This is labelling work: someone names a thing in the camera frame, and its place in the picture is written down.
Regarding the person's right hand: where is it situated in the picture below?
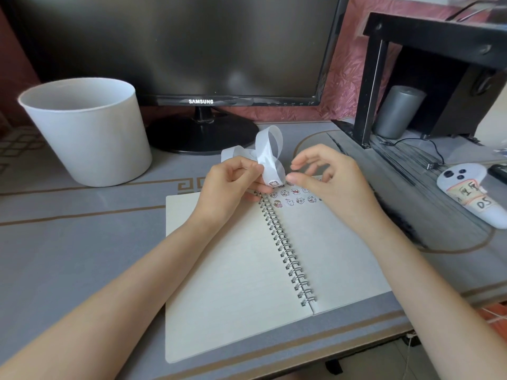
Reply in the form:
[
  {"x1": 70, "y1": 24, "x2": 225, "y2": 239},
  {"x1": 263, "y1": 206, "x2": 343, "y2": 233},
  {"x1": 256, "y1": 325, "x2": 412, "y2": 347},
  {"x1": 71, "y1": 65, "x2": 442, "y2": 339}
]
[{"x1": 286, "y1": 144, "x2": 387, "y2": 238}]

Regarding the thin white cable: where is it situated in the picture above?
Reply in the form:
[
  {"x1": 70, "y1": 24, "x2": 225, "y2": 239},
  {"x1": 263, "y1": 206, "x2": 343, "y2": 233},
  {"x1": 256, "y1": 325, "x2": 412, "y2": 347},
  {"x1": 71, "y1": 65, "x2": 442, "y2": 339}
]
[{"x1": 403, "y1": 306, "x2": 507, "y2": 380}]

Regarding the orange woven bag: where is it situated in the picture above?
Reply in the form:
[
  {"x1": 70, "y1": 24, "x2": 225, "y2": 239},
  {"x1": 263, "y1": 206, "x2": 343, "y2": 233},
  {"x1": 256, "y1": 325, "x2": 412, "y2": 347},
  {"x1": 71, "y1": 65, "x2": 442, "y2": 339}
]
[{"x1": 477, "y1": 302, "x2": 507, "y2": 345}]

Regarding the white labelled VR controller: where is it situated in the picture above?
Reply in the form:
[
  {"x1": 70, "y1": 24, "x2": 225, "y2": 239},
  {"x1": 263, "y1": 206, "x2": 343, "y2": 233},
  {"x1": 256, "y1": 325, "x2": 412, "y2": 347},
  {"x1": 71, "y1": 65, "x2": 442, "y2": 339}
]
[{"x1": 437, "y1": 163, "x2": 507, "y2": 229}]

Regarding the grey patterned desk mat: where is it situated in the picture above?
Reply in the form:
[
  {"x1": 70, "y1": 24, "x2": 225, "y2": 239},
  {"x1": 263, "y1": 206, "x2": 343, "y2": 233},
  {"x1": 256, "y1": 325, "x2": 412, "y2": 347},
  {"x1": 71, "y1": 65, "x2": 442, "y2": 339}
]
[{"x1": 0, "y1": 120, "x2": 507, "y2": 380}]

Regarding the grey cylindrical speaker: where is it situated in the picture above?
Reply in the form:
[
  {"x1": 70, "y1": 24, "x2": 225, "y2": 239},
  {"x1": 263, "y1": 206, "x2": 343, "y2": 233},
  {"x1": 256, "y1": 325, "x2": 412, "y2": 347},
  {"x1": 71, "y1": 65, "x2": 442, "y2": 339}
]
[{"x1": 374, "y1": 85, "x2": 428, "y2": 140}]

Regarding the black computer monitor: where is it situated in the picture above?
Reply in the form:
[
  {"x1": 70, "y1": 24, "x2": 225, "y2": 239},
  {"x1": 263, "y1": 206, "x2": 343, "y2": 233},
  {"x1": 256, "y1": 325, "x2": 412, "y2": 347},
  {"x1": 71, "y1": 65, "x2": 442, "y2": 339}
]
[{"x1": 0, "y1": 0, "x2": 351, "y2": 155}]

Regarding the black wire frame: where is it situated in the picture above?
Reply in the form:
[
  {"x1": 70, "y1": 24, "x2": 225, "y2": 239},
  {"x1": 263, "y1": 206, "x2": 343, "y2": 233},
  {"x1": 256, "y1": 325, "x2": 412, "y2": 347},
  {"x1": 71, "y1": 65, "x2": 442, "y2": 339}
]
[{"x1": 445, "y1": 0, "x2": 504, "y2": 22}]

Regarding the person's left hand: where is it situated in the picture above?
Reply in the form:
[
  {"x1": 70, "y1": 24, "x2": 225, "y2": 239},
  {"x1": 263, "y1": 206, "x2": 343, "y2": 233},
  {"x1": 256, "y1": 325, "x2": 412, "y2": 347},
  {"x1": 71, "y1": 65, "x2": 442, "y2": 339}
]
[{"x1": 194, "y1": 156, "x2": 274, "y2": 228}]

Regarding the person's left forearm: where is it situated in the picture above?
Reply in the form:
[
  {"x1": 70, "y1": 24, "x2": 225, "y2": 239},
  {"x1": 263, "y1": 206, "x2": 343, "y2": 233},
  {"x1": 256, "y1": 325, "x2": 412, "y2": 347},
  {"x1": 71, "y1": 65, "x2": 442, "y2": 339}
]
[{"x1": 0, "y1": 211, "x2": 230, "y2": 380}]

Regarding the white sticker strip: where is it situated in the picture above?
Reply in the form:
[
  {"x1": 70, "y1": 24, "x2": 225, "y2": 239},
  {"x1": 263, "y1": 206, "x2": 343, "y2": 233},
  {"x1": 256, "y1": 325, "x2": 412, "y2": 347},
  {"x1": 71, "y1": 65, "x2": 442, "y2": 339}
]
[{"x1": 220, "y1": 124, "x2": 285, "y2": 187}]

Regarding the white plastic waste bin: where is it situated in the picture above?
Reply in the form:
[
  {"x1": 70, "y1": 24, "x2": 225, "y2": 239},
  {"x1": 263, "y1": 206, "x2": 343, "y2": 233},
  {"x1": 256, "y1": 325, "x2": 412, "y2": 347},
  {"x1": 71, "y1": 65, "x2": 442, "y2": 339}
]
[{"x1": 17, "y1": 78, "x2": 153, "y2": 188}]

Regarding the black cable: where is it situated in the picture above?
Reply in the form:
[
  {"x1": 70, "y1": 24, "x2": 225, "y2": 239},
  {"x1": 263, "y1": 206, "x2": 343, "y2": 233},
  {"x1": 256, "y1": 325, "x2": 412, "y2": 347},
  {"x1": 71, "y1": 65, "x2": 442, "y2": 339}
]
[{"x1": 382, "y1": 137, "x2": 446, "y2": 170}]

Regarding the person's right forearm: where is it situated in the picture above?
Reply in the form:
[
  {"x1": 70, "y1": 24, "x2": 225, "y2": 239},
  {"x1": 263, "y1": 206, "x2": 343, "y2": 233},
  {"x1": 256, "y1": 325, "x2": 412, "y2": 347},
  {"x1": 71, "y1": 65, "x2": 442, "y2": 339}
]
[{"x1": 356, "y1": 213, "x2": 507, "y2": 380}]

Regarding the cream spiral notebook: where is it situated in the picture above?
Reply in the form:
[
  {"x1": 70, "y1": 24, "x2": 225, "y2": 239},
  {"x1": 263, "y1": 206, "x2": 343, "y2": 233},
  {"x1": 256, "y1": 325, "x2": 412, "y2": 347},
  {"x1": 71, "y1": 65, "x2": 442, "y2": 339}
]
[{"x1": 164, "y1": 176, "x2": 393, "y2": 364}]

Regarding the black shelf frame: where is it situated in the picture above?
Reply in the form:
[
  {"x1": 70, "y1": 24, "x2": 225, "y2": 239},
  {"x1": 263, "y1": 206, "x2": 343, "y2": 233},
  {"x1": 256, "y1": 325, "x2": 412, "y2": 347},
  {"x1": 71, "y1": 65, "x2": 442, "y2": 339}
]
[{"x1": 332, "y1": 11, "x2": 507, "y2": 149}]

